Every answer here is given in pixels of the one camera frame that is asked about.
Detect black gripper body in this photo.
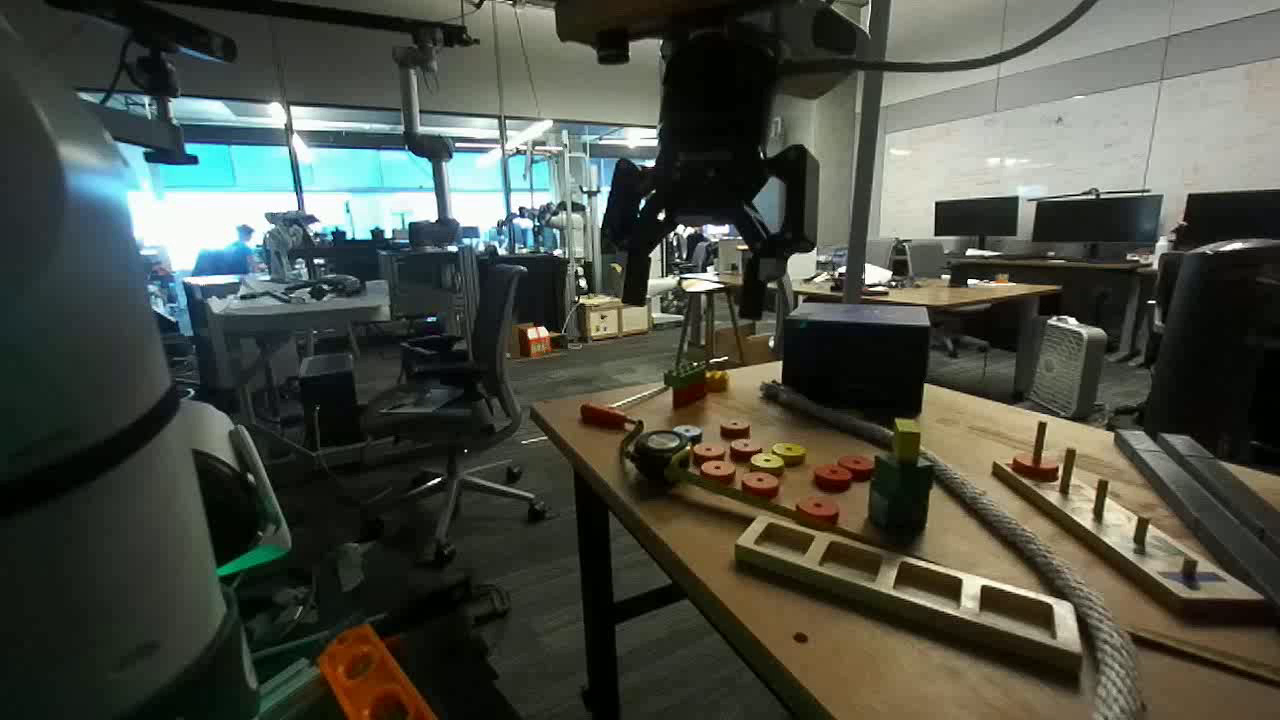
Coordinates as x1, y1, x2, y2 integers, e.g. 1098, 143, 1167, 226
656, 28, 776, 225

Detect wooden peg board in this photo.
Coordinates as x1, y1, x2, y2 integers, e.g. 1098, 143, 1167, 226
992, 425, 1267, 622

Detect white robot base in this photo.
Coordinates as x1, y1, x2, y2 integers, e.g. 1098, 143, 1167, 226
0, 28, 260, 720

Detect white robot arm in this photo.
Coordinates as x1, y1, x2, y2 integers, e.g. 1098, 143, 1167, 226
555, 0, 864, 316

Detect wooden stool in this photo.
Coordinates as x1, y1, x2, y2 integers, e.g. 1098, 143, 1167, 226
674, 279, 749, 370

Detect cardboard box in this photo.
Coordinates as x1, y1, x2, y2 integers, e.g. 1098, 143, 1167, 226
574, 295, 652, 340

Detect black box on table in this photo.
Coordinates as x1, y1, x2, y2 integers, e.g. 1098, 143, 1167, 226
782, 303, 931, 421

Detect red green block far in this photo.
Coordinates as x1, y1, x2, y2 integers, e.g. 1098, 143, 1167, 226
669, 366, 726, 406

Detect yellow green disc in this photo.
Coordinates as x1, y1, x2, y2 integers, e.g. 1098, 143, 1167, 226
749, 443, 808, 470

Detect black office chair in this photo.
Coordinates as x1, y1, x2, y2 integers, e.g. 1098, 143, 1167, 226
362, 260, 543, 563

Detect black monitor left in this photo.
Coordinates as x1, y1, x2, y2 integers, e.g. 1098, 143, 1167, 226
931, 197, 1020, 248

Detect black monitor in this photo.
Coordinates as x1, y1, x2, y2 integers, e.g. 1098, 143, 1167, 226
1032, 197, 1164, 260
931, 197, 1020, 248

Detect red disc centre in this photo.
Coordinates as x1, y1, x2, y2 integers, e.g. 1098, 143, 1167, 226
739, 470, 778, 501

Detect red disc right pair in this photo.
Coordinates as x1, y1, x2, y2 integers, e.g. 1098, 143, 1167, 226
810, 456, 874, 491

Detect red disc front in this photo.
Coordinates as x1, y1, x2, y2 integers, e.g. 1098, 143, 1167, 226
796, 501, 839, 525

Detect silver suitcase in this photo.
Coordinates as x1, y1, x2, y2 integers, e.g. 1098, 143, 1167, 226
1028, 316, 1108, 421

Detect black monitor middle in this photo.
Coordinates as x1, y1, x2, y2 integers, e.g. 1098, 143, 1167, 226
1032, 197, 1164, 260

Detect wooden slotted tray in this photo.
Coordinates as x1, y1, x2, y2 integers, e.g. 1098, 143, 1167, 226
736, 517, 1082, 675

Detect orange plastic crate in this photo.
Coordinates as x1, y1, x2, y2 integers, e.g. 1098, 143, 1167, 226
319, 622, 435, 720

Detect grey metal rails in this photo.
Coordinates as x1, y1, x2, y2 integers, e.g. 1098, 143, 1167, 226
1113, 426, 1280, 608

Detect red handled screwdriver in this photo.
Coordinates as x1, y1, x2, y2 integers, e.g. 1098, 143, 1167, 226
581, 385, 665, 426

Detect grey braided hose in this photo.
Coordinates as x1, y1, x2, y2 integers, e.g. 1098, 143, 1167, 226
761, 378, 1148, 720

